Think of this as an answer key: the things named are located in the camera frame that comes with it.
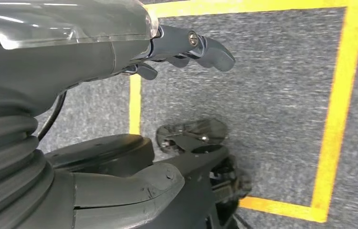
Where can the yellow floor tape square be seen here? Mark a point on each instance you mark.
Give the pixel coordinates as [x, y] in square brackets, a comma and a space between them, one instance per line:
[337, 110]

